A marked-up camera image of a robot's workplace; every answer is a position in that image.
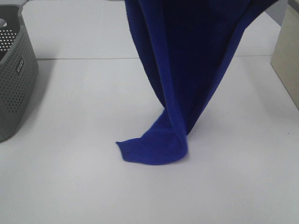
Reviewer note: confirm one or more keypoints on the blue towel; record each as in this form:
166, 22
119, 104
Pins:
185, 47

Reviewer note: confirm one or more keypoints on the grey perforated plastic basket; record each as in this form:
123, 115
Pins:
18, 69

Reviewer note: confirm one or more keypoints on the beige fabric storage box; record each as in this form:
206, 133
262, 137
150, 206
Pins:
285, 58

